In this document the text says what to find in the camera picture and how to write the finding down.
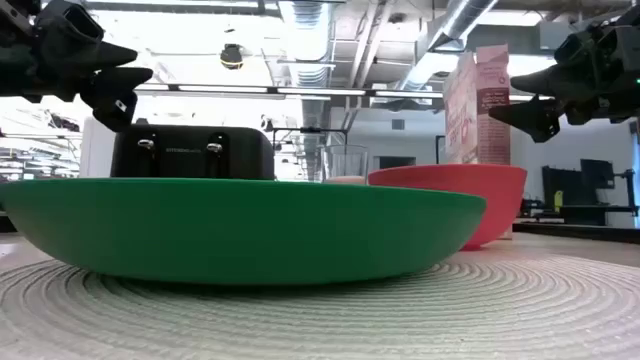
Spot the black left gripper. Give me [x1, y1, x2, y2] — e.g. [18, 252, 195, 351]
[0, 0, 154, 134]

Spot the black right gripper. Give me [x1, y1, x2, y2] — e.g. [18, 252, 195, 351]
[488, 4, 640, 144]

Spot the pink cereal box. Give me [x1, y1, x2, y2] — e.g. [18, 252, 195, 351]
[442, 43, 514, 241]

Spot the white cabinet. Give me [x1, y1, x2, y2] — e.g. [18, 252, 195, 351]
[79, 115, 121, 179]

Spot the black computer monitor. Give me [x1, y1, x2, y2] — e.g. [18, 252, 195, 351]
[579, 158, 616, 190]

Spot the black desk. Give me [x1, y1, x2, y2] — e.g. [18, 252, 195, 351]
[542, 164, 639, 227]

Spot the black toaster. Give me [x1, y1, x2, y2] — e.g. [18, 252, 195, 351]
[109, 123, 276, 181]

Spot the storage shelf rack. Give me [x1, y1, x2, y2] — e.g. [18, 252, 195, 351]
[0, 109, 84, 179]

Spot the red bowl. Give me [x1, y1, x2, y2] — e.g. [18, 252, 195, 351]
[368, 163, 529, 251]

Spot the black ceiling dome device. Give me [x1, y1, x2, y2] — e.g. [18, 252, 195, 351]
[219, 43, 245, 71]

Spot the green plastic bowl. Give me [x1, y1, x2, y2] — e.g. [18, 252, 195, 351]
[0, 177, 489, 286]

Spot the long ceiling light bar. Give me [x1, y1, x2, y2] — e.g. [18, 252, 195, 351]
[133, 82, 551, 102]

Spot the clear drinking glass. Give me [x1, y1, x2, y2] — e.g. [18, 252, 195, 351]
[319, 144, 370, 185]

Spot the round woven beige placemat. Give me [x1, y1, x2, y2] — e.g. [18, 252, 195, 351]
[0, 249, 640, 360]

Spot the silver ventilation duct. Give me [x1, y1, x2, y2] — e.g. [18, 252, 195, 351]
[399, 0, 501, 91]

